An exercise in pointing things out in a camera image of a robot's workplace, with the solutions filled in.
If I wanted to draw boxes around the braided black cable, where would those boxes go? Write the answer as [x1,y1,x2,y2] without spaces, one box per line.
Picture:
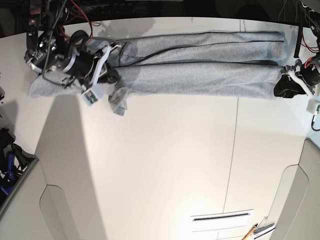
[311,113,320,132]

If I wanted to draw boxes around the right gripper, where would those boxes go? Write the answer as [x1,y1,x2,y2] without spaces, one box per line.
[75,45,119,88]

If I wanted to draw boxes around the blue and black equipment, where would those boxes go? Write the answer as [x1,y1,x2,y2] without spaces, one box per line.
[0,127,37,198]

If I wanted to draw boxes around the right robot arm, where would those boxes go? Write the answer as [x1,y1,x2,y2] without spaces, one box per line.
[24,0,120,89]

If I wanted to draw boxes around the white cables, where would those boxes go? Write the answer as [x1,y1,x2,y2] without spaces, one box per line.
[277,0,303,22]

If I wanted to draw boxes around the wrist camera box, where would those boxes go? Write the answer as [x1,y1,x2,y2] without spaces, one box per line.
[81,85,105,106]
[306,98,320,116]

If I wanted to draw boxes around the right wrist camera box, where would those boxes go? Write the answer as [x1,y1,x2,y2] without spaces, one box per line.
[81,85,105,106]

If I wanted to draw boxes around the grey T-shirt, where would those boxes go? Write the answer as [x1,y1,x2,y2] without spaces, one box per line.
[27,31,291,117]

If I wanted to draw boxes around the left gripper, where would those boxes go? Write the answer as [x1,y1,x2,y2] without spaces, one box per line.
[273,63,317,98]

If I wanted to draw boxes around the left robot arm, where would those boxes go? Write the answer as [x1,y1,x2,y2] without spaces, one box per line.
[273,0,320,99]

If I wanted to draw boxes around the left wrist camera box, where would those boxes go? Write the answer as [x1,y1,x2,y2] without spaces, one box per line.
[306,98,320,116]

